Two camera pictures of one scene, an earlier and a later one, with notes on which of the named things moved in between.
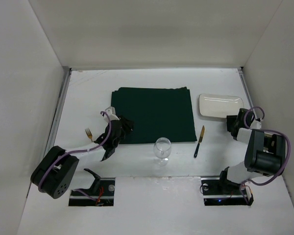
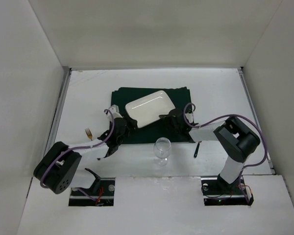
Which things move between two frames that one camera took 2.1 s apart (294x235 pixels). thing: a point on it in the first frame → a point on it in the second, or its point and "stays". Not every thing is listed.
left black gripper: (121, 127) stays
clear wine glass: (162, 148) stays
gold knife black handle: (199, 141) stays
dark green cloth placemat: (159, 115) stays
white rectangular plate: (220, 105) → (148, 109)
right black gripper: (234, 123) → (172, 119)
